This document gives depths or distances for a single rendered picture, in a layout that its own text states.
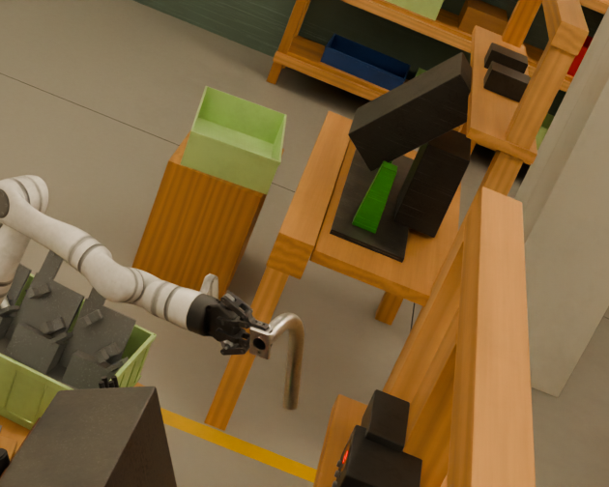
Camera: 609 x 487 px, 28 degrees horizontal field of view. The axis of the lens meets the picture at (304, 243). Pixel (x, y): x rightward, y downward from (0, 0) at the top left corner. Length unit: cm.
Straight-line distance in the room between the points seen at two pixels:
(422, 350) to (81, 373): 111
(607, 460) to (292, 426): 165
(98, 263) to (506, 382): 90
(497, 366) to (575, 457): 401
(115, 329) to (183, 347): 195
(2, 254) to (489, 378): 119
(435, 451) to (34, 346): 149
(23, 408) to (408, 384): 109
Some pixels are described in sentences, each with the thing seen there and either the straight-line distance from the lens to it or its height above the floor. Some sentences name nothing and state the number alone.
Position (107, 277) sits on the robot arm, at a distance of 232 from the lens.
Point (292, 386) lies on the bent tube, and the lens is 238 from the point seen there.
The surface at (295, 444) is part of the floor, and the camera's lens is 494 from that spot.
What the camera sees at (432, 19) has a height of 85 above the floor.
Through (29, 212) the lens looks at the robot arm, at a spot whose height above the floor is 161.
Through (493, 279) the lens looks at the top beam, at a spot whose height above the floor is 194.
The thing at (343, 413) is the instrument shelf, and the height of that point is 154.
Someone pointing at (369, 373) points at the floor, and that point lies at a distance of 562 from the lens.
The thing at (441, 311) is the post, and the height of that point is 169.
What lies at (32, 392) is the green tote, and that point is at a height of 90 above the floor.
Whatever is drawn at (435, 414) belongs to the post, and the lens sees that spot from 210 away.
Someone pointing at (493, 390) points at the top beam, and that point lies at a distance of 175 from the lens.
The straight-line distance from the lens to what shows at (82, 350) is 335.
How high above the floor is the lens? 274
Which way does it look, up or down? 25 degrees down
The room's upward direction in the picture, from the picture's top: 22 degrees clockwise
